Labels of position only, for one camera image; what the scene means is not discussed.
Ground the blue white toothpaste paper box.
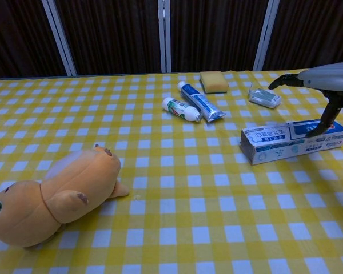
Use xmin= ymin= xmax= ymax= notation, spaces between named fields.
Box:
xmin=239 ymin=119 xmax=343 ymax=166

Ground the white screen frame post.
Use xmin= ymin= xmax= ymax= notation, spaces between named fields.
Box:
xmin=158 ymin=0 xmax=172 ymax=74
xmin=252 ymin=0 xmax=280 ymax=72
xmin=41 ymin=0 xmax=78 ymax=77

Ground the orange plush dinosaur toy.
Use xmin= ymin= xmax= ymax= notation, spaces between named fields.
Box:
xmin=0 ymin=144 xmax=130 ymax=248

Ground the yellow sponge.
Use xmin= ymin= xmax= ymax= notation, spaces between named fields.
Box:
xmin=200 ymin=71 xmax=229 ymax=95

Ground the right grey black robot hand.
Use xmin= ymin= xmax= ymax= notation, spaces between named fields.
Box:
xmin=268 ymin=62 xmax=343 ymax=138

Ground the blue white toothpaste tube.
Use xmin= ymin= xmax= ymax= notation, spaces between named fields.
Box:
xmin=177 ymin=80 xmax=227 ymax=123

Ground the yellow white checkered tablecloth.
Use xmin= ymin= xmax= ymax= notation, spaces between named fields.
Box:
xmin=0 ymin=67 xmax=343 ymax=274

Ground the clear-wrapped grey green packet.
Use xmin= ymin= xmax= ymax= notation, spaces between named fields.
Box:
xmin=248 ymin=83 xmax=282 ymax=109

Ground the white green-print plastic bottle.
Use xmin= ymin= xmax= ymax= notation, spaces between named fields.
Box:
xmin=162 ymin=96 xmax=203 ymax=123

